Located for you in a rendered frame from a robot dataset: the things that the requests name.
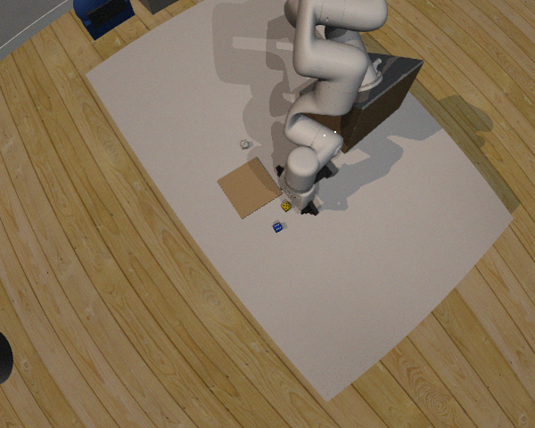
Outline tan mat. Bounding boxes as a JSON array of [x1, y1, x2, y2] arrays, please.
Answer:
[[218, 158, 282, 219]]

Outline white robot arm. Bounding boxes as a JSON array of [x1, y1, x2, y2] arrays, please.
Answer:
[[284, 0, 388, 193]]

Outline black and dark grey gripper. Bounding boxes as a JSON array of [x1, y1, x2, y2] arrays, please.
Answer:
[[276, 165, 319, 216]]

